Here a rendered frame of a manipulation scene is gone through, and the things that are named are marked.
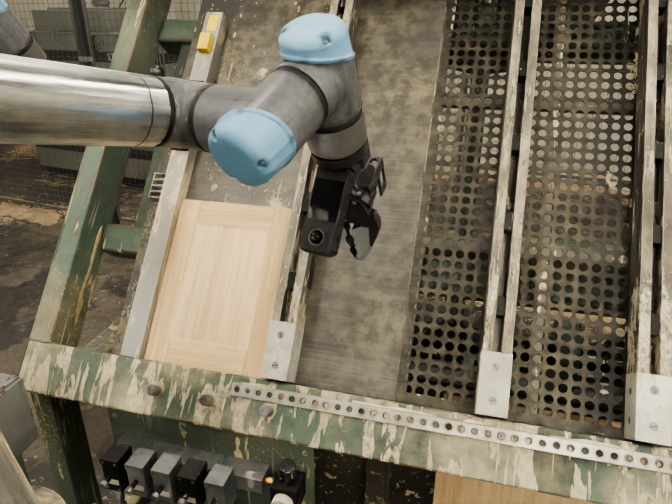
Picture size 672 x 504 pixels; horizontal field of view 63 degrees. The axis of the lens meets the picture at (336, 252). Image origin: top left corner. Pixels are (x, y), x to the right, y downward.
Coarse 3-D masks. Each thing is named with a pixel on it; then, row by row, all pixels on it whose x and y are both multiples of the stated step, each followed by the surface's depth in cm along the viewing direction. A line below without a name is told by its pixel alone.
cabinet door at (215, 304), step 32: (192, 224) 137; (224, 224) 136; (256, 224) 134; (288, 224) 132; (192, 256) 135; (224, 256) 134; (256, 256) 132; (160, 288) 135; (192, 288) 133; (224, 288) 131; (256, 288) 130; (160, 320) 132; (192, 320) 131; (224, 320) 129; (256, 320) 127; (160, 352) 130; (192, 352) 128; (224, 352) 127; (256, 352) 125
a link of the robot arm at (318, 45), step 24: (288, 24) 58; (312, 24) 57; (336, 24) 56; (288, 48) 55; (312, 48) 55; (336, 48) 55; (312, 72) 56; (336, 72) 57; (336, 96) 58; (336, 120) 61
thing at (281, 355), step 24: (336, 0) 140; (360, 0) 146; (312, 168) 133; (288, 240) 125; (288, 264) 124; (312, 264) 127; (288, 288) 123; (288, 312) 124; (288, 336) 119; (264, 360) 119; (288, 360) 118
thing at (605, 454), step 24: (240, 384) 120; (312, 408) 116; (336, 408) 115; (360, 408) 114; (384, 408) 113; (456, 432) 109; (480, 432) 108; (504, 432) 107; (576, 456) 103; (600, 456) 103; (624, 456) 102; (648, 456) 101
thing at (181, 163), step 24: (216, 48) 149; (192, 72) 147; (168, 168) 141; (192, 168) 144; (168, 192) 139; (168, 216) 137; (168, 240) 136; (144, 264) 135; (144, 288) 133; (144, 312) 131; (144, 336) 130
